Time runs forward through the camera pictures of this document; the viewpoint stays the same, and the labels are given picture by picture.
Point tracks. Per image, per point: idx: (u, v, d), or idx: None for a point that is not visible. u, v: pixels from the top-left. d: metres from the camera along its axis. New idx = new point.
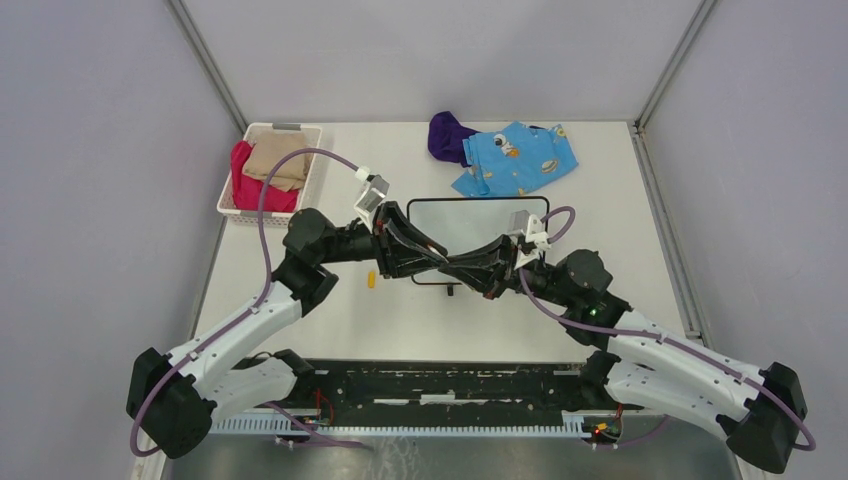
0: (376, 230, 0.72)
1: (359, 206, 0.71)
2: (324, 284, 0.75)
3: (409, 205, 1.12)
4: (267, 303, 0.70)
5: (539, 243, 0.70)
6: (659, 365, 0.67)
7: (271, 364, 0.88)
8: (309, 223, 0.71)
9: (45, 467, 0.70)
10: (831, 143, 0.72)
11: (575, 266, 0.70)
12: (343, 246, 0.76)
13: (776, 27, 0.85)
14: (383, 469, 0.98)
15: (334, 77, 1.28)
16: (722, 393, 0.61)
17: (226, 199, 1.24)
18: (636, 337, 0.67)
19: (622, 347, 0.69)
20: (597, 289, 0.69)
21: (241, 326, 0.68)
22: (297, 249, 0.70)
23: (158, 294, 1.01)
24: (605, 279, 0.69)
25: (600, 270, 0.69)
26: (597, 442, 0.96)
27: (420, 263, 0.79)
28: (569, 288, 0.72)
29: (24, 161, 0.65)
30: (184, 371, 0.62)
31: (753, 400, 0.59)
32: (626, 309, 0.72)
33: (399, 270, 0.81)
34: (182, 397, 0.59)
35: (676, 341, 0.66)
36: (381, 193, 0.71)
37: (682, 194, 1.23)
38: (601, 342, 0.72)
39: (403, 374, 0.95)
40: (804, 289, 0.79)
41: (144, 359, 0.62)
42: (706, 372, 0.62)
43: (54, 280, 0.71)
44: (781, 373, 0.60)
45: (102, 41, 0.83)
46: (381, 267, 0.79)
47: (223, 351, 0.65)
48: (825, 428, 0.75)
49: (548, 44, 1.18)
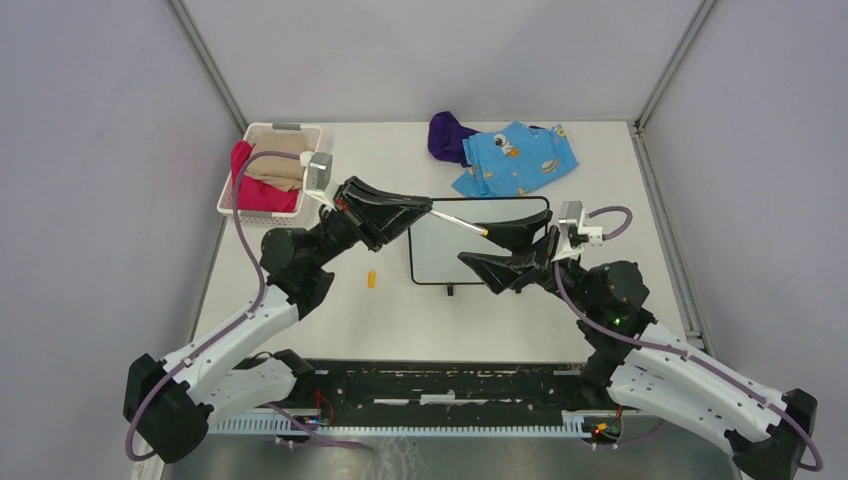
0: (338, 208, 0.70)
1: (309, 191, 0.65)
2: (317, 287, 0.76)
3: None
4: (263, 307, 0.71)
5: (591, 236, 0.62)
6: (678, 381, 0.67)
7: (270, 364, 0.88)
8: (281, 242, 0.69)
9: (45, 468, 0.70)
10: (830, 144, 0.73)
11: (614, 279, 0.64)
12: (325, 243, 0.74)
13: (776, 26, 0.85)
14: (383, 469, 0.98)
15: (334, 77, 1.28)
16: (743, 416, 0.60)
17: (226, 199, 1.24)
18: (661, 351, 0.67)
19: (644, 360, 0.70)
20: (635, 304, 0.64)
21: (236, 331, 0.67)
22: (278, 271, 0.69)
23: (158, 294, 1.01)
24: (643, 295, 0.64)
25: (639, 286, 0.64)
26: (597, 442, 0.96)
27: (403, 219, 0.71)
28: (601, 298, 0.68)
29: (25, 161, 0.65)
30: (178, 377, 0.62)
31: (775, 426, 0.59)
32: (651, 321, 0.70)
33: (390, 236, 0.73)
34: (177, 404, 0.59)
35: (701, 360, 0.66)
36: (320, 164, 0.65)
37: (682, 194, 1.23)
38: (622, 352, 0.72)
39: (403, 374, 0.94)
40: (804, 290, 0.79)
41: (139, 365, 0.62)
42: (729, 393, 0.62)
43: (56, 281, 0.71)
44: (804, 400, 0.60)
45: (103, 41, 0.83)
46: (364, 240, 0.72)
47: (218, 357, 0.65)
48: (823, 429, 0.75)
49: (549, 44, 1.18)
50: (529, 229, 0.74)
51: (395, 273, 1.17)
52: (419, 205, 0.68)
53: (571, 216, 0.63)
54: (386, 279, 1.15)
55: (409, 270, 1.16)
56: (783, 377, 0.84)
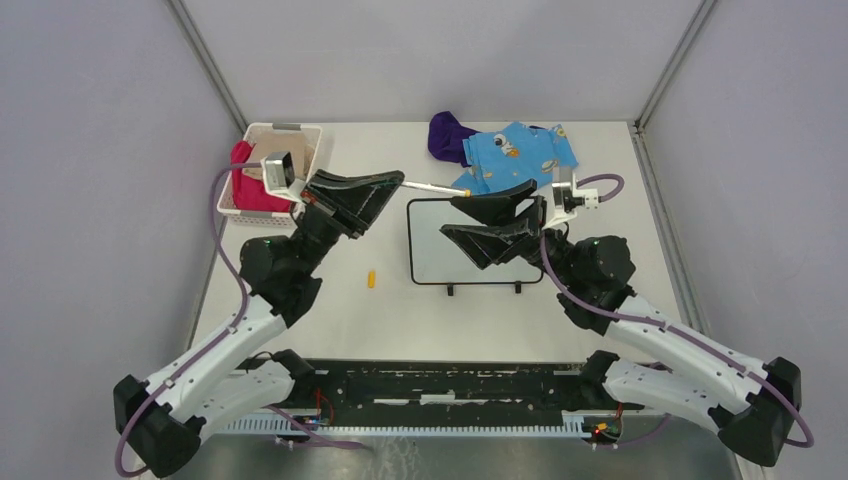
0: (307, 202, 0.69)
1: (273, 189, 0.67)
2: (304, 294, 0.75)
3: (410, 204, 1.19)
4: (246, 322, 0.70)
5: (587, 199, 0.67)
6: (658, 353, 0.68)
7: (268, 369, 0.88)
8: (259, 253, 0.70)
9: (45, 467, 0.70)
10: (830, 144, 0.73)
11: (603, 254, 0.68)
12: (306, 245, 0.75)
13: (776, 26, 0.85)
14: (383, 469, 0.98)
15: (334, 77, 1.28)
16: (722, 384, 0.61)
17: (226, 199, 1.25)
18: (639, 323, 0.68)
19: (622, 332, 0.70)
20: (620, 279, 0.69)
21: (219, 347, 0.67)
22: (258, 281, 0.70)
23: (158, 293, 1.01)
24: (626, 272, 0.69)
25: (621, 257, 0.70)
26: (597, 442, 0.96)
27: (378, 198, 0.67)
28: (587, 273, 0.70)
29: (24, 161, 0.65)
30: (161, 399, 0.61)
31: (754, 394, 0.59)
32: (630, 294, 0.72)
33: (368, 219, 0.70)
34: (162, 426, 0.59)
35: (679, 331, 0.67)
36: (276, 159, 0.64)
37: (681, 194, 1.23)
38: (601, 326, 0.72)
39: (402, 374, 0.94)
40: (804, 289, 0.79)
41: (121, 389, 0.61)
42: (708, 363, 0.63)
43: (55, 281, 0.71)
44: (784, 368, 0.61)
45: (102, 41, 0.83)
46: (342, 230, 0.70)
47: (200, 376, 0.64)
48: (821, 429, 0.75)
49: (549, 44, 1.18)
50: (511, 201, 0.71)
51: (395, 273, 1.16)
52: (389, 179, 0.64)
53: (564, 182, 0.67)
54: (386, 279, 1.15)
55: (409, 270, 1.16)
56: None
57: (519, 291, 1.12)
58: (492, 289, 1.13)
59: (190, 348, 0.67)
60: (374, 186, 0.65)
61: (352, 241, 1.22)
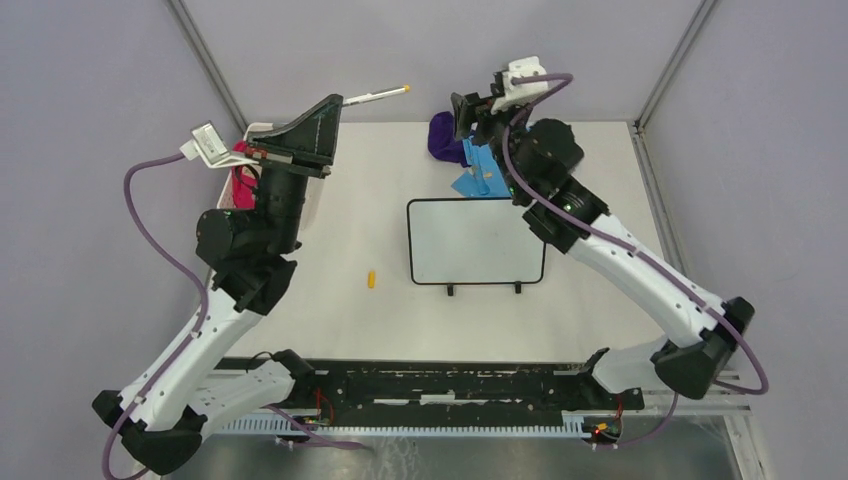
0: (259, 158, 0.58)
1: (214, 161, 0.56)
2: (275, 278, 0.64)
3: (409, 205, 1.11)
4: (210, 322, 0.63)
5: (509, 71, 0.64)
6: (617, 276, 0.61)
7: (267, 369, 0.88)
8: (218, 225, 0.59)
9: (45, 467, 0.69)
10: (829, 143, 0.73)
11: (539, 132, 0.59)
12: (271, 213, 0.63)
13: (775, 25, 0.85)
14: (383, 469, 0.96)
15: (334, 77, 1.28)
16: (681, 319, 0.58)
17: (226, 199, 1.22)
18: (609, 243, 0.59)
19: (589, 251, 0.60)
20: (561, 162, 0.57)
21: (185, 356, 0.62)
22: (217, 260, 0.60)
23: (156, 292, 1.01)
24: (572, 155, 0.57)
25: (568, 141, 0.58)
26: (597, 442, 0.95)
27: (327, 127, 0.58)
28: (533, 165, 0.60)
29: (25, 160, 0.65)
30: (135, 415, 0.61)
31: (709, 330, 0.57)
32: (602, 212, 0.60)
33: (330, 154, 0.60)
34: (139, 442, 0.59)
35: (646, 255, 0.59)
36: (202, 126, 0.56)
37: (682, 194, 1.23)
38: (566, 241, 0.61)
39: (402, 375, 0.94)
40: (804, 288, 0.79)
41: (98, 405, 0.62)
42: (672, 295, 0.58)
43: (55, 280, 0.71)
44: (742, 308, 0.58)
45: (104, 41, 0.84)
46: (308, 173, 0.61)
47: (169, 389, 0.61)
48: (823, 430, 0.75)
49: (548, 43, 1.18)
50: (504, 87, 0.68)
51: (395, 273, 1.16)
52: (328, 102, 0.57)
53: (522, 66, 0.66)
54: (386, 279, 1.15)
55: (409, 270, 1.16)
56: (781, 376, 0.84)
57: (519, 291, 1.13)
58: (493, 289, 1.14)
59: (159, 356, 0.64)
60: (317, 115, 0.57)
61: (352, 241, 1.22)
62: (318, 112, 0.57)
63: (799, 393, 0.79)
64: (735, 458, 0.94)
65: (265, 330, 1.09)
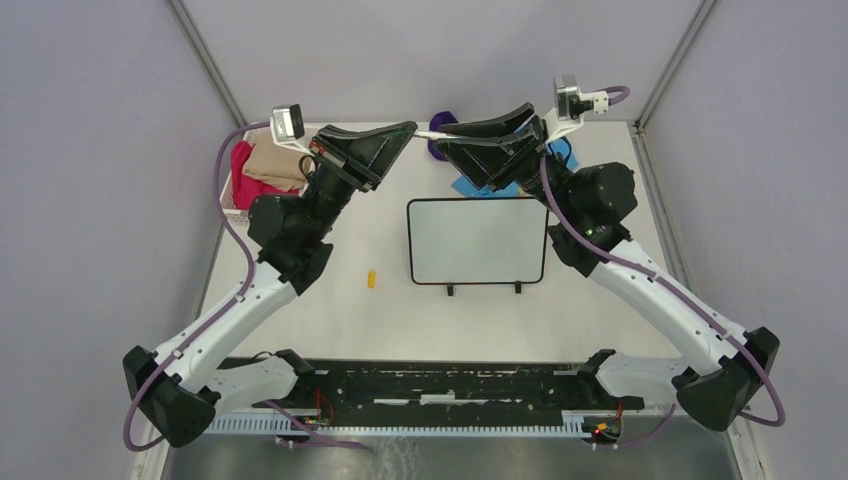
0: (315, 152, 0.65)
1: (280, 139, 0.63)
2: (315, 260, 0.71)
3: (409, 205, 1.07)
4: (254, 289, 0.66)
5: (597, 100, 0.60)
6: (640, 300, 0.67)
7: (273, 362, 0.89)
8: (268, 209, 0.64)
9: (43, 467, 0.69)
10: (829, 144, 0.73)
11: (605, 179, 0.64)
12: (316, 205, 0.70)
13: (776, 25, 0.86)
14: (383, 469, 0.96)
15: (334, 75, 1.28)
16: (699, 344, 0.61)
17: (226, 199, 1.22)
18: (627, 268, 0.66)
19: (608, 274, 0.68)
20: (619, 211, 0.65)
21: (226, 317, 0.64)
22: (267, 241, 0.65)
23: (156, 291, 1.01)
24: (627, 205, 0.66)
25: (626, 190, 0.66)
26: (597, 442, 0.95)
27: (394, 147, 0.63)
28: (584, 201, 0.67)
29: (23, 159, 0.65)
30: (170, 370, 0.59)
31: (729, 358, 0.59)
32: (624, 238, 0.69)
33: (381, 173, 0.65)
34: (172, 395, 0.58)
35: (667, 281, 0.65)
36: (284, 108, 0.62)
37: (682, 194, 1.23)
38: (588, 264, 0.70)
39: (403, 375, 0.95)
40: (805, 287, 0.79)
41: (133, 356, 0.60)
42: (690, 321, 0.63)
43: (51, 279, 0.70)
44: (765, 339, 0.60)
45: (103, 41, 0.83)
46: (352, 182, 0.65)
47: (209, 347, 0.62)
48: (824, 429, 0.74)
49: (548, 45, 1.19)
50: (507, 128, 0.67)
51: (395, 273, 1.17)
52: (401, 128, 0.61)
53: (570, 84, 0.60)
54: (386, 279, 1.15)
55: (409, 270, 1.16)
56: (781, 373, 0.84)
57: (519, 291, 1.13)
58: (493, 289, 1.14)
59: (198, 317, 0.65)
60: (387, 136, 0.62)
61: (351, 240, 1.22)
62: (388, 133, 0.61)
63: (799, 392, 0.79)
64: (735, 456, 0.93)
65: (265, 330, 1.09)
